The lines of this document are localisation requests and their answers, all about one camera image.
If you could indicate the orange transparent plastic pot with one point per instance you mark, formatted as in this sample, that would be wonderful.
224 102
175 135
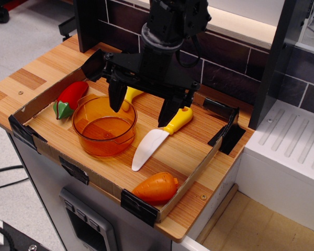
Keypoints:
101 131

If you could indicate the cardboard fence with black tape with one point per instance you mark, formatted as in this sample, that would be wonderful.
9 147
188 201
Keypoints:
200 157

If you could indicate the grey toy oven front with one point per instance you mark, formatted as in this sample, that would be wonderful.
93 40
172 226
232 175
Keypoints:
90 228

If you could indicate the black vertical post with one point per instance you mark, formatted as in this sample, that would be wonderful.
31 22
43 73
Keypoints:
290 24
88 17

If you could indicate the yellow toy banana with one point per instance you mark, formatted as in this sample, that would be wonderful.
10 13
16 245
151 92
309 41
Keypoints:
131 93

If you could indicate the black vertical post right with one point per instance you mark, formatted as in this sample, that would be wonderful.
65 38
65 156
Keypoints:
290 24

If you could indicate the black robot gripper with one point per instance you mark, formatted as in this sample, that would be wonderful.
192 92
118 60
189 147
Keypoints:
152 71

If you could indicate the red toy chili pepper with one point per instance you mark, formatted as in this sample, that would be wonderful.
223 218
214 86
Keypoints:
67 102

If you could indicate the white toy sink drainboard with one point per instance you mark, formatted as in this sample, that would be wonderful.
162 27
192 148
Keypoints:
285 140

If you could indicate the orange toy carrot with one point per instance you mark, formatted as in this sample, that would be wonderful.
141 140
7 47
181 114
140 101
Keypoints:
157 189

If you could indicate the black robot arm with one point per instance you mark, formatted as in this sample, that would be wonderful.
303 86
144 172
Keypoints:
174 22

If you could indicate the black vertical post left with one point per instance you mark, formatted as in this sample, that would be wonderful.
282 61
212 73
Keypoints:
88 17

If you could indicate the yellow handled toy knife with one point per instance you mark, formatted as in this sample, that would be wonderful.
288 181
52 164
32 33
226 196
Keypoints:
154 138

